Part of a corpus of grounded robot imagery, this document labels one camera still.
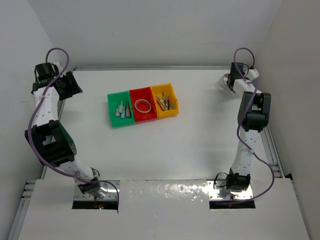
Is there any metal base plate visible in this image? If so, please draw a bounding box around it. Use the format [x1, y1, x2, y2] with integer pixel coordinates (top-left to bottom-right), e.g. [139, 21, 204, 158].
[207, 180, 254, 202]
[74, 183, 118, 201]

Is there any pink eraser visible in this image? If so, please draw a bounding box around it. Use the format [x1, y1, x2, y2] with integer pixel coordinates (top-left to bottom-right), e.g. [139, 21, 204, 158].
[115, 108, 121, 117]

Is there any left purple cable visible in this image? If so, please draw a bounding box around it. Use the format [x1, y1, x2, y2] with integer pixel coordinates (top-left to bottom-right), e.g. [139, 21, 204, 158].
[27, 47, 120, 208]

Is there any orange eraser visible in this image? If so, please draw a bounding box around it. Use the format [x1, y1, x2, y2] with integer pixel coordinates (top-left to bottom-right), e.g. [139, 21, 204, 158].
[125, 105, 131, 118]

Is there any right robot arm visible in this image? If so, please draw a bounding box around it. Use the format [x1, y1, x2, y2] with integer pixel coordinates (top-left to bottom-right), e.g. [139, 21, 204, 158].
[226, 62, 272, 192]

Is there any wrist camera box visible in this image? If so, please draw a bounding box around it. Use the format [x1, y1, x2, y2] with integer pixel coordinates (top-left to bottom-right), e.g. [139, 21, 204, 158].
[246, 68, 260, 82]
[52, 60, 63, 69]

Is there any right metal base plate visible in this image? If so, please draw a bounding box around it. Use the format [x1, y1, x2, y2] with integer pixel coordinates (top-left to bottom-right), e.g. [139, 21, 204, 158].
[207, 180, 254, 202]

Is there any blue eraser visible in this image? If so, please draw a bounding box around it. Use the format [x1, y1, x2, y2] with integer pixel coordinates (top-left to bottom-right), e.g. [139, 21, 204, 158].
[120, 106, 127, 119]

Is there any large white tape roll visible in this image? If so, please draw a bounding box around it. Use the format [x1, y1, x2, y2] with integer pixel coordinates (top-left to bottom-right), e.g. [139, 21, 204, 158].
[218, 73, 230, 91]

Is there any yellow plastic bin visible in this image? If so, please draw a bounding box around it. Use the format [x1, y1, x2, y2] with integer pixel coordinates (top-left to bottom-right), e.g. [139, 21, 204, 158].
[150, 83, 179, 118]

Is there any green plastic bin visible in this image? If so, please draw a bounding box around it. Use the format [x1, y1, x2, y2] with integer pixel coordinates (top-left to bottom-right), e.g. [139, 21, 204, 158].
[107, 91, 135, 128]

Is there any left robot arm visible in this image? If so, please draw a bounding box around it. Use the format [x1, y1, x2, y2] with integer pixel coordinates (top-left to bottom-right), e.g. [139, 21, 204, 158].
[24, 62, 101, 198]

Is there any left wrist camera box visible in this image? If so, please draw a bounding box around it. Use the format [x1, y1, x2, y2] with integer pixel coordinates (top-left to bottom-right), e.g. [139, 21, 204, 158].
[52, 60, 63, 69]

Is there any red plastic bin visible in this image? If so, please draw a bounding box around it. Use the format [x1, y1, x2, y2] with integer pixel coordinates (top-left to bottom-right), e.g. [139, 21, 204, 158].
[129, 87, 157, 122]

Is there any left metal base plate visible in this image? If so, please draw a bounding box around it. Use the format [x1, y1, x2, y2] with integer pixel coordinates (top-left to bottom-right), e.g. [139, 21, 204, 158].
[74, 183, 118, 201]

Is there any red pen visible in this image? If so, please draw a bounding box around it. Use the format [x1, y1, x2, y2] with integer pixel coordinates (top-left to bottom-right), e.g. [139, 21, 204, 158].
[163, 95, 170, 111]
[156, 97, 164, 111]

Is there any green eraser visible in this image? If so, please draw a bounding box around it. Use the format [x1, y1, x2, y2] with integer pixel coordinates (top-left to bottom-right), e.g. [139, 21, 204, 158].
[118, 101, 124, 114]

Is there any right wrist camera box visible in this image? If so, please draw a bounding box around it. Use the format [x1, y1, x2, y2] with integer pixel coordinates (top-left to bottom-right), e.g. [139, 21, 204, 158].
[246, 68, 260, 82]

